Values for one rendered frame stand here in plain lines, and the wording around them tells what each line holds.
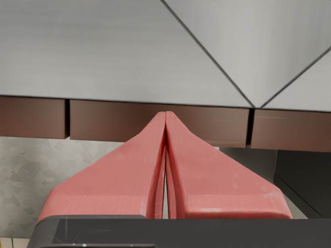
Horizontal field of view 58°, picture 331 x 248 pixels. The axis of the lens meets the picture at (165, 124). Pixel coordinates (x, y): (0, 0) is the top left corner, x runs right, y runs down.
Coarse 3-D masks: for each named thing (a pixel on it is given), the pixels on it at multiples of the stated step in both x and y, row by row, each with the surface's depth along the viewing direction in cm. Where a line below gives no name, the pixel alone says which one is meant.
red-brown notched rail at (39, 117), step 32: (0, 96) 29; (0, 128) 29; (32, 128) 29; (64, 128) 29; (96, 128) 29; (128, 128) 29; (192, 128) 29; (224, 128) 29; (256, 128) 29; (288, 128) 29; (320, 128) 29
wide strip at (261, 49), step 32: (192, 0) 24; (224, 0) 24; (256, 0) 24; (288, 0) 24; (320, 0) 24; (192, 32) 25; (224, 32) 25; (256, 32) 25; (288, 32) 25; (320, 32) 25; (224, 64) 25; (256, 64) 25; (288, 64) 25; (256, 96) 26
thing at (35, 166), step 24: (0, 144) 45; (24, 144) 45; (48, 144) 45; (72, 144) 45; (96, 144) 45; (120, 144) 45; (0, 168) 45; (24, 168) 45; (48, 168) 45; (72, 168) 45; (0, 192) 46; (24, 192) 46; (48, 192) 46; (0, 216) 47; (24, 216) 47
